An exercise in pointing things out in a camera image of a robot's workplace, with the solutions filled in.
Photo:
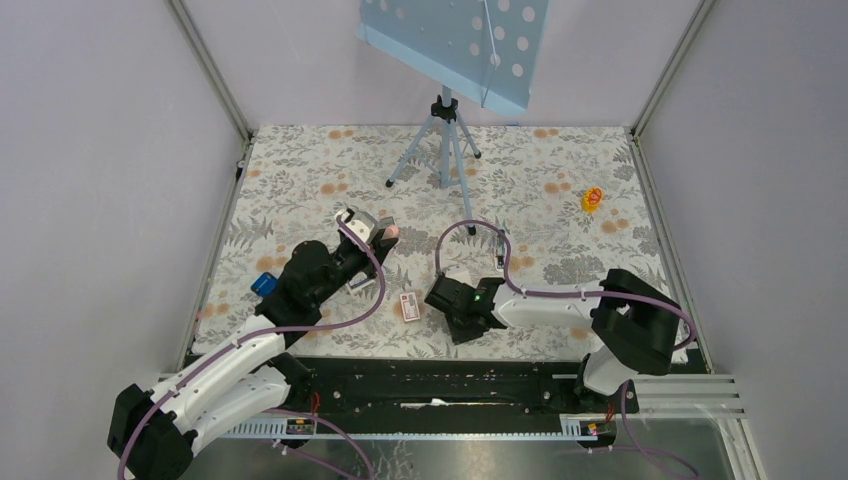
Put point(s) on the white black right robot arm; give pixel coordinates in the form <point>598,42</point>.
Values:
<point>636,324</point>

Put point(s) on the blue small box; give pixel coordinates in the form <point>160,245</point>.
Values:
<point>264,285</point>

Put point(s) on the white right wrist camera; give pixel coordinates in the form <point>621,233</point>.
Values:
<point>459,273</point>

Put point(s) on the yellow red small toy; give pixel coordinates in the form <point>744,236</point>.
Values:
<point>592,199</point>

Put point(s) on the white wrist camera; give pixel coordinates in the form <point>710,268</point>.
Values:
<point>362,225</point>
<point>459,273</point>

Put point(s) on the blue playing card box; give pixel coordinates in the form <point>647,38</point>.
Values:
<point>358,283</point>

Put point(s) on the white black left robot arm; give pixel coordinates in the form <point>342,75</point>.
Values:
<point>156,433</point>

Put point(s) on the floral patterned table mat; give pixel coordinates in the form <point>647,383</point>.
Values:
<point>529,181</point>

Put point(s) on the red white staple box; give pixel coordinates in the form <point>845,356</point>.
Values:
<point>410,308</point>

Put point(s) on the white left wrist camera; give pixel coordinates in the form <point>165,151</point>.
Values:
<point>362,225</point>

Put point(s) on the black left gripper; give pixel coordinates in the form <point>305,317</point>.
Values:
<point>380,246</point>

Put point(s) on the grey cable duct strip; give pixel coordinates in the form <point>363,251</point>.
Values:
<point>430,426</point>

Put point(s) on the blue music stand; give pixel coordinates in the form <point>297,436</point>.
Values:
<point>484,51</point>

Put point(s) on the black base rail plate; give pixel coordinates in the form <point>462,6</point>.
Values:
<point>356,387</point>

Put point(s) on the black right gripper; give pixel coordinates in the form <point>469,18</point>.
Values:
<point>460,336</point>

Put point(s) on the pink mini stapler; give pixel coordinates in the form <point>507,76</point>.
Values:
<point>391,232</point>

